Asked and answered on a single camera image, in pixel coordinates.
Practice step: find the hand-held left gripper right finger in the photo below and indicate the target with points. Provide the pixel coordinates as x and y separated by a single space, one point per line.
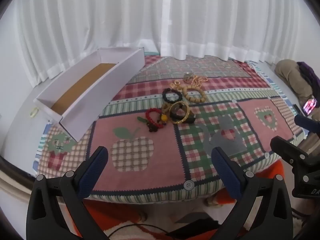
225 172

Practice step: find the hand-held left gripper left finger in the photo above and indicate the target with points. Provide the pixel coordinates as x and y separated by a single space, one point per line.
93 172

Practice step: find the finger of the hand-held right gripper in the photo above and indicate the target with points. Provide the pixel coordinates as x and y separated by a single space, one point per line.
307 125
287 151

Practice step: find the dark wide bangle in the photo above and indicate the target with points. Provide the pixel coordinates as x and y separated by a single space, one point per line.
191 118

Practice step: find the gold bangle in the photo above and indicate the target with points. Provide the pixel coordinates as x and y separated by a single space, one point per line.
180 121

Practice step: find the white cardboard box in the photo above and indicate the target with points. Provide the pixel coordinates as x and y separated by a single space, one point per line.
100 97

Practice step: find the smartphone with lit screen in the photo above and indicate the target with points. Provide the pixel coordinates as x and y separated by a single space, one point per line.
310 106

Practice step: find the orange rug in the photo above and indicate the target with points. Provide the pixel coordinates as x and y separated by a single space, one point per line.
105 212

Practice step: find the tan cloth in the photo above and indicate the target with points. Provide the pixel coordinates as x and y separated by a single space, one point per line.
292 77

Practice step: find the purple cloth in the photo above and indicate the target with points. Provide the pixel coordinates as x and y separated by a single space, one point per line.
310 72

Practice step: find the dark flat device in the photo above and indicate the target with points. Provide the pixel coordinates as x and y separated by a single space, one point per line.
197 226

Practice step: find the patchwork plaid blanket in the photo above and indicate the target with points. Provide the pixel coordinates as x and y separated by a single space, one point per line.
160 160

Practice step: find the clear tape roll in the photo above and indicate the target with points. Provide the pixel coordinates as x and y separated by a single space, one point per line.
34 112

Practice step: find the gold earrings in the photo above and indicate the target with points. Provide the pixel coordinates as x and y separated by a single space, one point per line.
177 83

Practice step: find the silver pendant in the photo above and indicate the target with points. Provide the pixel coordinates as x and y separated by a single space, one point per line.
188 77

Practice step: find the white curtain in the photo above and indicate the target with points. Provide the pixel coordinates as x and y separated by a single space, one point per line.
95 25
230 20

